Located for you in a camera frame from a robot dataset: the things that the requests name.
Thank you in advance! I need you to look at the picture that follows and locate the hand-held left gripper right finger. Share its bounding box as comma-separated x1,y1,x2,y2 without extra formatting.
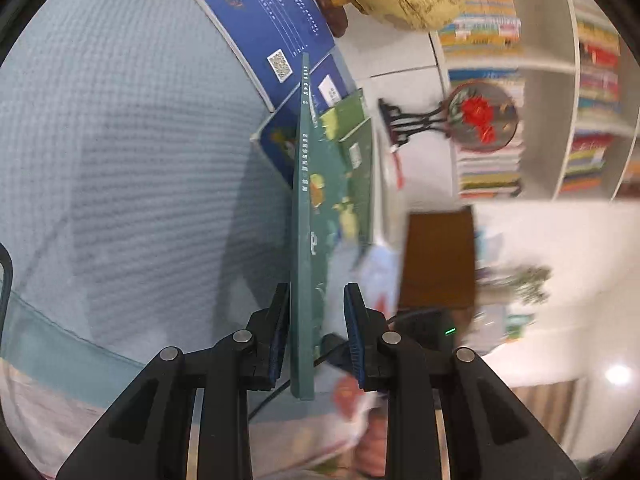
344,282,581,480

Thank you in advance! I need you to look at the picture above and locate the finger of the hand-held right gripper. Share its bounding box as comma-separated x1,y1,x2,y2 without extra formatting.
319,332,353,368

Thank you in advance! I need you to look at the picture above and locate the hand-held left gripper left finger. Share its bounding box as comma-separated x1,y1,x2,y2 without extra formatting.
55,282,292,480

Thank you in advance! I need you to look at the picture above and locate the dark teal book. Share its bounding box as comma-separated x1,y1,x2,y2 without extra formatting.
289,52,361,402

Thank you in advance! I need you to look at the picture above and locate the light green book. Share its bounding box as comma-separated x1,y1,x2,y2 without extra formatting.
337,117,375,248

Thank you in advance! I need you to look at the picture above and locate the blue sheep book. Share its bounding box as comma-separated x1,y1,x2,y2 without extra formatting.
250,52,351,191

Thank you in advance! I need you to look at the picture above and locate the olive green insect book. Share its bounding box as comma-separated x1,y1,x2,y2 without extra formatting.
317,87,368,143

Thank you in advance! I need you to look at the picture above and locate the dark blue book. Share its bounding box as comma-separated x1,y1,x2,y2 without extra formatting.
177,0,337,113

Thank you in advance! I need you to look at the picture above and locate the row of pale shelf books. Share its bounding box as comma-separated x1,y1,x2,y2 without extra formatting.
449,69,526,200

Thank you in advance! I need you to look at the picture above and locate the row of colourful shelf books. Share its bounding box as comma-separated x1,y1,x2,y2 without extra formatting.
559,132,617,195
570,0,625,126

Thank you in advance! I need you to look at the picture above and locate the row of yellow orange books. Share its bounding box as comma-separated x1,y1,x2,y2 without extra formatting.
439,0,523,57

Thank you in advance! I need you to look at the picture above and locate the person's right hand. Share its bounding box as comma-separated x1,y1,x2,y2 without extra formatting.
350,407,391,480

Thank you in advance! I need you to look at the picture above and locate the brown wooden cabinet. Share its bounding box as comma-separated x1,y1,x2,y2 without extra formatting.
397,207,480,311

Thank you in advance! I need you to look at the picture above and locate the green leafy plant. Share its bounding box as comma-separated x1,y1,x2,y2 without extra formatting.
480,265,551,306

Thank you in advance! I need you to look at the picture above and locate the tan striped curtain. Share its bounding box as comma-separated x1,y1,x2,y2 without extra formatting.
507,380,588,461

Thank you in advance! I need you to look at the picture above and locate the red tassel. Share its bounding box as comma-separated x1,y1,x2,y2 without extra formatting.
390,145,407,191

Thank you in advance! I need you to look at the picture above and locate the embroidered flower fan ornament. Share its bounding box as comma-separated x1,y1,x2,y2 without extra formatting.
377,81,521,155

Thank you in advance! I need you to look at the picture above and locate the light blue quilted mat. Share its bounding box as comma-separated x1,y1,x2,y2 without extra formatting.
0,0,361,416

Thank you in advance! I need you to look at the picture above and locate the white bookshelf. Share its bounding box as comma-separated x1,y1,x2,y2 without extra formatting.
430,0,640,203

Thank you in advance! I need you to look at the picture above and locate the black cable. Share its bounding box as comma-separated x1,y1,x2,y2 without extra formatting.
247,350,331,421
0,242,15,341

